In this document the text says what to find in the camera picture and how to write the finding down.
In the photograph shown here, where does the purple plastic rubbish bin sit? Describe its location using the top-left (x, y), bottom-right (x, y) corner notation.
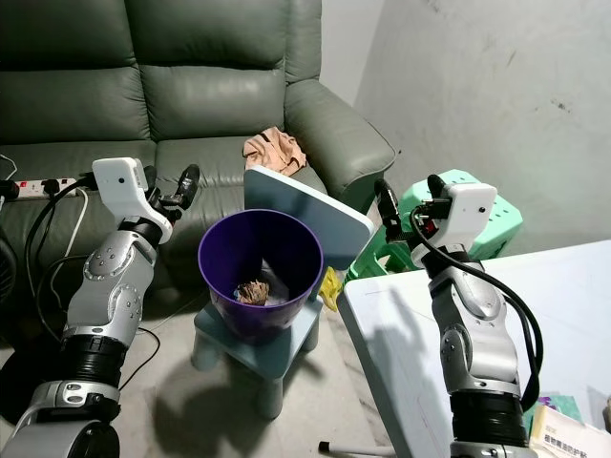
top-left (199, 210), bottom-right (324, 345)

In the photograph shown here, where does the crumpled brown paper trash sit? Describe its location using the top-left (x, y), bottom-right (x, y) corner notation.
top-left (234, 277), bottom-right (274, 306)

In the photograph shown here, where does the green plastic stool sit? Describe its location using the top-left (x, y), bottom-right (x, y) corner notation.
top-left (344, 170), bottom-right (526, 283)

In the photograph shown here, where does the light blue small chair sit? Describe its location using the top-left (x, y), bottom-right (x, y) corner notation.
top-left (191, 167), bottom-right (376, 422)

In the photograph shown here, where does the green leather sofa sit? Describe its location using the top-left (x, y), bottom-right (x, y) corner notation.
top-left (0, 0), bottom-right (397, 316)

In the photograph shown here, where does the beige crumpled cloth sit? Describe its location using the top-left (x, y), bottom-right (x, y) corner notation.
top-left (243, 127), bottom-right (307, 177)

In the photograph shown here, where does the small yellow plastic object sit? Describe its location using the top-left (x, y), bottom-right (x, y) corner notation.
top-left (320, 267), bottom-right (345, 311)

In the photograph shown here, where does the white power strip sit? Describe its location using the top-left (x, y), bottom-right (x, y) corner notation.
top-left (14, 177), bottom-right (79, 198)

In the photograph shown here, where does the black floor fan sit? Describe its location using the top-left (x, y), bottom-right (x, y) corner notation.
top-left (0, 239), bottom-right (22, 426)

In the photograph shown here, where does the white metal table leg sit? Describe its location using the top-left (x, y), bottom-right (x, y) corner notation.
top-left (320, 441), bottom-right (392, 457)

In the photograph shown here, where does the white printed paper box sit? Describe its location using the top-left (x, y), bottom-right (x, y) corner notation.
top-left (530, 399), bottom-right (611, 458)

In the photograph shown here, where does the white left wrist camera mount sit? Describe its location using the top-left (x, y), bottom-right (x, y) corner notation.
top-left (93, 157), bottom-right (178, 230)

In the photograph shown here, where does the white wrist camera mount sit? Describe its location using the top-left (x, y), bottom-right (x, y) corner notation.
top-left (425, 181), bottom-right (497, 255)
top-left (93, 157), bottom-right (178, 230)

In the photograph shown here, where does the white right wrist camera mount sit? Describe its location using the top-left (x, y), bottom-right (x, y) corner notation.
top-left (425, 181), bottom-right (497, 255)

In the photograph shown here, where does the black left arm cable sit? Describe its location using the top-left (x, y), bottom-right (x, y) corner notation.
top-left (24, 173), bottom-right (101, 330)

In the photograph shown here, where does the thin white cable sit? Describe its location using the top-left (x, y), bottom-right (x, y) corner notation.
top-left (0, 153), bottom-right (20, 182)

